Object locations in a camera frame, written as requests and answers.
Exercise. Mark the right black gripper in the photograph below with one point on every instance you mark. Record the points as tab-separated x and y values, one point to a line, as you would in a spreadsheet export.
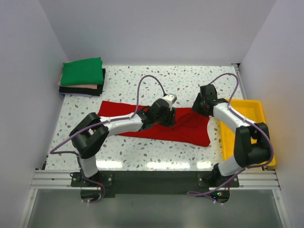
195	106

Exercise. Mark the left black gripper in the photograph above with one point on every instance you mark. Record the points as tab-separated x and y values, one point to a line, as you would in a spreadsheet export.
170	120

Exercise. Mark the red t shirt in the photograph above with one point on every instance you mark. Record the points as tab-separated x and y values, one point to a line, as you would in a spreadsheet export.
190	127

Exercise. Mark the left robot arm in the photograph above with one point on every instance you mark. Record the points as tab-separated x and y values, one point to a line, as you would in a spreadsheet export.
89	135

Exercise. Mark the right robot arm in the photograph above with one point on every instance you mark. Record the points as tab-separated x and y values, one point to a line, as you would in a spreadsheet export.
252	145

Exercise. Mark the pink folded t shirt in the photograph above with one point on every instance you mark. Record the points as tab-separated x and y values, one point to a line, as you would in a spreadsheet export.
88	86

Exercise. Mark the green folded t shirt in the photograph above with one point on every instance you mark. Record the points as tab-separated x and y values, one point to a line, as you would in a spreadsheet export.
82	72

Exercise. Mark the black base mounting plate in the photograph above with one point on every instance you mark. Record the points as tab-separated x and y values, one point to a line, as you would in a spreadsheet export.
152	182

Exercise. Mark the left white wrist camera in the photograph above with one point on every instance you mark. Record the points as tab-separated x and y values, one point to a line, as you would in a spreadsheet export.
170	99

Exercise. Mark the aluminium frame rail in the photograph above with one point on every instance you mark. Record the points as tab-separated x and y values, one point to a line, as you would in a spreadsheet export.
53	203

